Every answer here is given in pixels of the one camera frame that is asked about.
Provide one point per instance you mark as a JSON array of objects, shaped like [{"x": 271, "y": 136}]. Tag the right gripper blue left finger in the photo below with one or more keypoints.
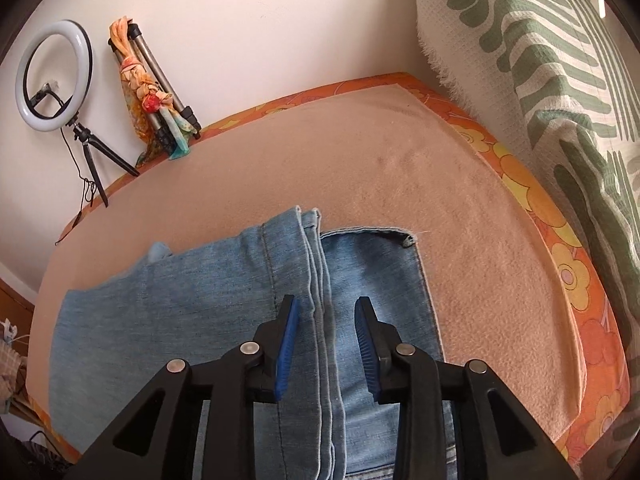
[{"x": 287, "y": 329}]

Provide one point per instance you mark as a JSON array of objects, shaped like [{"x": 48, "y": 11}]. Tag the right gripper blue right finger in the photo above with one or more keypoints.
[{"x": 376, "y": 341}]

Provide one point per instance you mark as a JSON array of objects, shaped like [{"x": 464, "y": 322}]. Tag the light blue denim pants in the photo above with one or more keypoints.
[{"x": 111, "y": 339}]

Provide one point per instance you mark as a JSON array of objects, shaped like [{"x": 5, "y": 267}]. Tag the pink fleece blanket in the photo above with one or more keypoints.
[{"x": 400, "y": 185}]

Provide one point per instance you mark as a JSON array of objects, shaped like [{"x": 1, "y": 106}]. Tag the orange floral bed sheet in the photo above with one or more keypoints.
[{"x": 565, "y": 239}]

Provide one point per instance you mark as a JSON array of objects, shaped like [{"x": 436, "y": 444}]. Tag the folded silver black tripod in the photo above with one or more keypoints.
[{"x": 160, "y": 90}]

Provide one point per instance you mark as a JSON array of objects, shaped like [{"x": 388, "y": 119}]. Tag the plaid checked cloth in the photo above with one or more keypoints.
[{"x": 11, "y": 362}]

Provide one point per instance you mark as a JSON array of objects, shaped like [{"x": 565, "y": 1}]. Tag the white clip desk lamp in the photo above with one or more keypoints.
[{"x": 8, "y": 331}]

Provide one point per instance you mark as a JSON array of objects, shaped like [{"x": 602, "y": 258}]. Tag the wooden door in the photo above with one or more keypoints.
[{"x": 17, "y": 310}]

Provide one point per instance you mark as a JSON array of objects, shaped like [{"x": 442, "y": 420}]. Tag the green white patterned pillow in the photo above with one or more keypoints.
[{"x": 546, "y": 78}]

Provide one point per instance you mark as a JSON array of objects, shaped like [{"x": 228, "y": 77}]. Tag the white ring light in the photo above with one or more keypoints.
[{"x": 54, "y": 75}]

